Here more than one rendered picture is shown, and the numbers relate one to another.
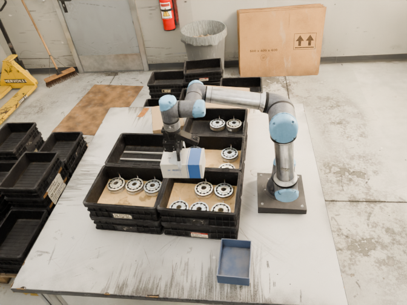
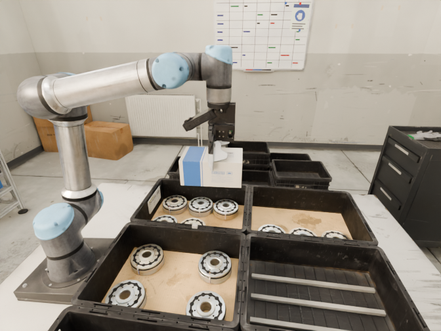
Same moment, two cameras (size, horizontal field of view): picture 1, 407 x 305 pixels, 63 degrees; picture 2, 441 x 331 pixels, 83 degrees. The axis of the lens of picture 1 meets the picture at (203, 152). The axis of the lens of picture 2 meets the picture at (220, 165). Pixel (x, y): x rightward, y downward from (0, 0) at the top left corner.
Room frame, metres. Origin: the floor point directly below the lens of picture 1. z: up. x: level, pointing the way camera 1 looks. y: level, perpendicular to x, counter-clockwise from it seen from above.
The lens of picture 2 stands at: (1.96, 0.06, 1.48)
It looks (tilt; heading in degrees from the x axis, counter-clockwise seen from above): 27 degrees down; 174
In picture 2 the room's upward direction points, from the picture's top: straight up
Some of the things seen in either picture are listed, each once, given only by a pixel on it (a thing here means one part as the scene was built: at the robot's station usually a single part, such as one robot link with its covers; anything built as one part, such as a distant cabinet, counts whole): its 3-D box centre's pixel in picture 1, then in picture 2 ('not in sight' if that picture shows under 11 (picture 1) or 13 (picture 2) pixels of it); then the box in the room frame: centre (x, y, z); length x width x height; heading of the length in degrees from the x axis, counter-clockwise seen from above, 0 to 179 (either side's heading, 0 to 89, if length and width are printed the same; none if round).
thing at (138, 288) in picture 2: (229, 153); (125, 296); (1.50, -0.16, 0.86); 0.10 x 0.10 x 0.01
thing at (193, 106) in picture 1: (192, 106); (182, 67); (1.21, 0.02, 1.41); 0.11 x 0.11 x 0.08; 80
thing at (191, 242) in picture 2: (209, 158); (172, 278); (1.46, -0.03, 0.87); 0.40 x 0.30 x 0.11; 76
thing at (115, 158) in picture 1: (145, 156); (317, 296); (1.55, 0.36, 0.87); 0.40 x 0.30 x 0.11; 76
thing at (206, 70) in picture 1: (204, 85); not in sight; (3.21, -0.10, 0.37); 0.42 x 0.34 x 0.46; 80
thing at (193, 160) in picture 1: (183, 163); (212, 166); (1.20, 0.10, 1.09); 0.20 x 0.12 x 0.09; 80
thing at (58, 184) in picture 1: (56, 187); not in sight; (1.85, 1.16, 0.41); 0.31 x 0.02 x 0.16; 170
